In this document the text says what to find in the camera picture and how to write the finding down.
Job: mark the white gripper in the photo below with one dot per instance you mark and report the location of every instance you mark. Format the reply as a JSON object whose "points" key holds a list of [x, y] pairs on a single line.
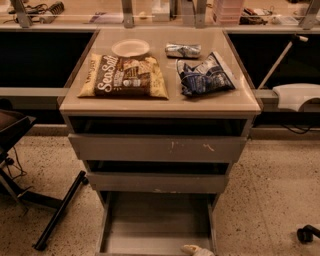
{"points": [[196, 250]]}

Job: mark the grey bottom drawer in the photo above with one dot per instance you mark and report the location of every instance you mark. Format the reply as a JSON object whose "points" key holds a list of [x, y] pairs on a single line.
{"points": [[155, 224]]}

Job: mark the grey drawer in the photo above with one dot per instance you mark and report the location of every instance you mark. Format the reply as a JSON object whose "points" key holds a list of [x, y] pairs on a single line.
{"points": [[157, 183], [154, 148], [155, 224]]}

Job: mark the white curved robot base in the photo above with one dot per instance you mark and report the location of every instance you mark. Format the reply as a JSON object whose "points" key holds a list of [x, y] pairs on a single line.
{"points": [[294, 96]]}

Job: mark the grey drawer cabinet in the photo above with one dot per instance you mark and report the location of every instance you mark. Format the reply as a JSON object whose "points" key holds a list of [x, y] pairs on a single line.
{"points": [[228, 113]]}

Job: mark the grey middle drawer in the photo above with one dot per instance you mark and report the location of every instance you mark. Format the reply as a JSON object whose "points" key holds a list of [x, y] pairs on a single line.
{"points": [[157, 183]]}

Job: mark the grey top drawer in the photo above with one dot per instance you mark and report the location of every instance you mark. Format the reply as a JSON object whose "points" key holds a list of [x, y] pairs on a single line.
{"points": [[154, 148]]}

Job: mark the black caster wheel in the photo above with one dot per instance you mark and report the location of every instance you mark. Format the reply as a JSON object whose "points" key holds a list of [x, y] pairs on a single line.
{"points": [[305, 235]]}

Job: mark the blue crumpled chip bag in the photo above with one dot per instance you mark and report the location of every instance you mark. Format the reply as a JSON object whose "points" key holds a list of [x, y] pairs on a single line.
{"points": [[206, 78]]}

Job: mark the brown sea salt chip bag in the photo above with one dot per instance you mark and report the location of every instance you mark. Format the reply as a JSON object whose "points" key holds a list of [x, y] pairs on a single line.
{"points": [[112, 76]]}

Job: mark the crushed silver can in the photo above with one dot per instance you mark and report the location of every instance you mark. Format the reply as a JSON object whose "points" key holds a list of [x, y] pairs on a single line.
{"points": [[183, 50]]}

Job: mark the white paper plate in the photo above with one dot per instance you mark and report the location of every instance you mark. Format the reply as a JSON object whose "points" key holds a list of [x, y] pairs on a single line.
{"points": [[130, 48]]}

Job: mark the white rod with black tip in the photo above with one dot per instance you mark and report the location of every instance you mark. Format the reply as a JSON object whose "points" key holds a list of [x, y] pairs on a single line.
{"points": [[294, 38]]}

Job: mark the pink plastic storage box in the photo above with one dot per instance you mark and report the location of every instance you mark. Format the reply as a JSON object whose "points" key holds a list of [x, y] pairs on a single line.
{"points": [[227, 12]]}

